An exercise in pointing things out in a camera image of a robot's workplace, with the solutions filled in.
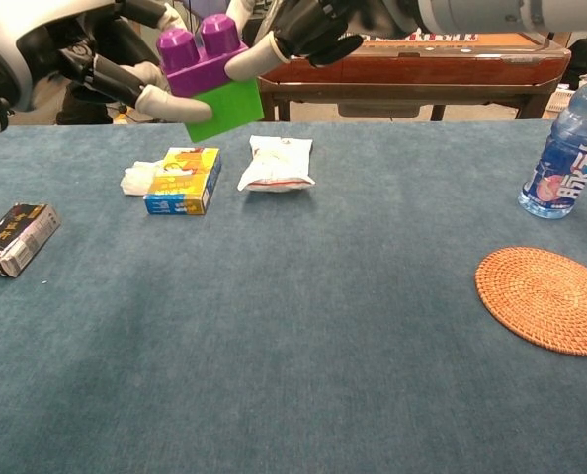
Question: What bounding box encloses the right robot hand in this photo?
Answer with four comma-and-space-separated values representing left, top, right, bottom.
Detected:
223, 0, 388, 81

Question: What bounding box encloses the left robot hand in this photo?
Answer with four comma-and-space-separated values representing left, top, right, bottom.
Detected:
0, 0, 213, 123

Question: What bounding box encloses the green toy brick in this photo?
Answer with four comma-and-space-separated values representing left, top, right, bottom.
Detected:
183, 78, 266, 145

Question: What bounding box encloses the purple toy brick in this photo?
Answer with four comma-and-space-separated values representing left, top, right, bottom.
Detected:
155, 13, 250, 98

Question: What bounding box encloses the person in black trousers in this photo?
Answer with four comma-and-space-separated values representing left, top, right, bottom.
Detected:
55, 91, 113, 125

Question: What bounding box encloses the row of face-up mahjong tiles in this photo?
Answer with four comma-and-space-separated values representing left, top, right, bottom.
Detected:
362, 32, 481, 43

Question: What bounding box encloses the brown mahjong table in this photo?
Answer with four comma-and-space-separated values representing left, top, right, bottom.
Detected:
257, 29, 573, 122

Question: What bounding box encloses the white snack bag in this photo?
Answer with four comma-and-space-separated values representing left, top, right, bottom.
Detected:
237, 135, 317, 194

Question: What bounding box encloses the yellow and blue carton box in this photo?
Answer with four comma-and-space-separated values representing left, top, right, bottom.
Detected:
143, 146, 222, 216

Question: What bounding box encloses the black and purple carton box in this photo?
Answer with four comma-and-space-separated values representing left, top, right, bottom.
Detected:
0, 202, 62, 279

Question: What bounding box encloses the white plastic basket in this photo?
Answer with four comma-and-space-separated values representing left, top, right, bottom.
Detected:
544, 83, 572, 120

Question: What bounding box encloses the black bag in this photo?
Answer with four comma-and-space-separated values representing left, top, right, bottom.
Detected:
559, 38, 587, 91

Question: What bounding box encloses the blue drink bottle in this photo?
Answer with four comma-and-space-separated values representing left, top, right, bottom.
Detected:
517, 56, 587, 220

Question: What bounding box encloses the round woven rattan coaster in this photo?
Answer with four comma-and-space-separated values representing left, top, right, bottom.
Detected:
474, 246, 587, 356

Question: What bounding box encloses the blue table cloth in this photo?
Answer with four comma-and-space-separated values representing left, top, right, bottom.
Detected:
0, 119, 587, 474

